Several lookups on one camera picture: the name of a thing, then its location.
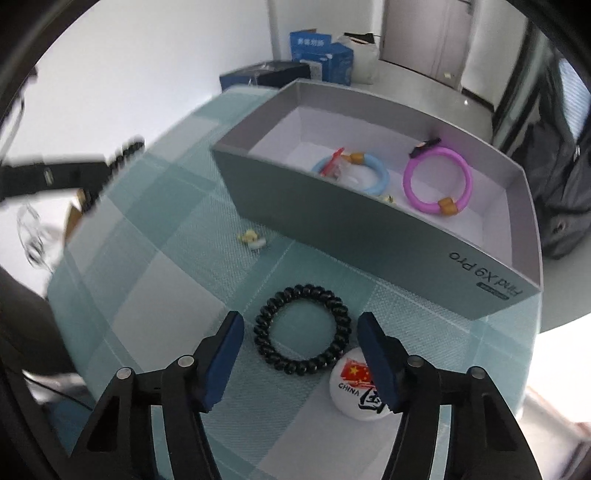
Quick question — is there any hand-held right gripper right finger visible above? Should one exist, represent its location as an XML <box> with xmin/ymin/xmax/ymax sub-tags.
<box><xmin>357</xmin><ymin>311</ymin><xmax>527</xmax><ymax>480</ymax></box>

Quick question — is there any purple ring bracelet with charm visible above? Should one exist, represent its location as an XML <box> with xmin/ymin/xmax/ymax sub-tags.
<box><xmin>403</xmin><ymin>137</ymin><xmax>474</xmax><ymax>217</ymax></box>

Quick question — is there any brown door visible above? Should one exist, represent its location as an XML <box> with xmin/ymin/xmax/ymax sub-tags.
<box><xmin>381</xmin><ymin>0</ymin><xmax>474</xmax><ymax>90</ymax></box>

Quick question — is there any dark blue shoe box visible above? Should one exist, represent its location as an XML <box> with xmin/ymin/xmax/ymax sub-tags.
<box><xmin>219</xmin><ymin>60</ymin><xmax>311</xmax><ymax>90</ymax></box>

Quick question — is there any white plastic bag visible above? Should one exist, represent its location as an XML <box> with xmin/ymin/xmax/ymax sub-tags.
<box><xmin>335</xmin><ymin>31</ymin><xmax>382</xmax><ymax>84</ymax></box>

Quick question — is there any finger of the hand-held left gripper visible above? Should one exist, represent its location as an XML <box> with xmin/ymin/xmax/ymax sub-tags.
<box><xmin>0</xmin><ymin>157</ymin><xmax>114</xmax><ymax>204</ymax></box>

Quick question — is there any tall blue cardboard box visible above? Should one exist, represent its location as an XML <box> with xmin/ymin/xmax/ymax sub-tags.
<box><xmin>290</xmin><ymin>30</ymin><xmax>332</xmax><ymax>63</ymax></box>

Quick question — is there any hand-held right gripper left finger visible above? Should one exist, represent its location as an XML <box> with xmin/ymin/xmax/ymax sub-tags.
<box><xmin>69</xmin><ymin>310</ymin><xmax>245</xmax><ymax>480</ymax></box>

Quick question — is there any blue ring bracelet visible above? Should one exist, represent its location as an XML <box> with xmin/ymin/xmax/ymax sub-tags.
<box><xmin>311</xmin><ymin>152</ymin><xmax>391</xmax><ymax>195</ymax></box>

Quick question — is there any grey cardboard box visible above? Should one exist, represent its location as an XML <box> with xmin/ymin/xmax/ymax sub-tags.
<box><xmin>211</xmin><ymin>78</ymin><xmax>543</xmax><ymax>321</ymax></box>

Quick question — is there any red hair clip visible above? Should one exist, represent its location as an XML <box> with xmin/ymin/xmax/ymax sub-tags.
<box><xmin>320</xmin><ymin>148</ymin><xmax>346</xmax><ymax>178</ymax></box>

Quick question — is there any white round badge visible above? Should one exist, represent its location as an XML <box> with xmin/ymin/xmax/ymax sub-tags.
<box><xmin>330</xmin><ymin>346</ymin><xmax>402</xmax><ymax>418</ymax></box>

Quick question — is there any teal checked tablecloth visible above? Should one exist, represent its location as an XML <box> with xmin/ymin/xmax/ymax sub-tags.
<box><xmin>46</xmin><ymin>85</ymin><xmax>543</xmax><ymax>480</ymax></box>

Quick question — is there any black backpack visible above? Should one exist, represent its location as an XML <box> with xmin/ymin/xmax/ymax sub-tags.
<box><xmin>492</xmin><ymin>53</ymin><xmax>591</xmax><ymax>259</ymax></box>

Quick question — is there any brown cardboard piece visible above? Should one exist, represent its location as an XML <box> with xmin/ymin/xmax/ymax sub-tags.
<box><xmin>65</xmin><ymin>187</ymin><xmax>90</xmax><ymax>243</ymax></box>

